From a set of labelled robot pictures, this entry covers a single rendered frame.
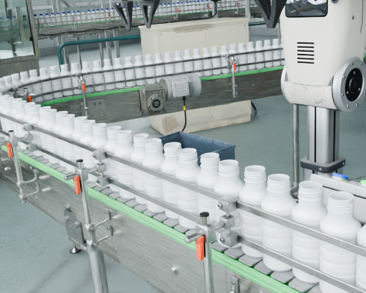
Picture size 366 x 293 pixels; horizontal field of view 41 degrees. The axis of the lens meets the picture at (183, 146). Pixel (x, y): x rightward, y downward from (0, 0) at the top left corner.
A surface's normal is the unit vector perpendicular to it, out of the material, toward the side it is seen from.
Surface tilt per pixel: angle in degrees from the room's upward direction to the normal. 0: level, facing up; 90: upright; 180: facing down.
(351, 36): 101
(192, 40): 90
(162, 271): 90
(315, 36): 90
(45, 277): 0
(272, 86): 92
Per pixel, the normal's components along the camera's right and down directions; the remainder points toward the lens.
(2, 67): 0.64, 0.19
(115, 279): -0.07, -0.95
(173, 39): 0.36, 0.25
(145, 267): -0.77, 0.25
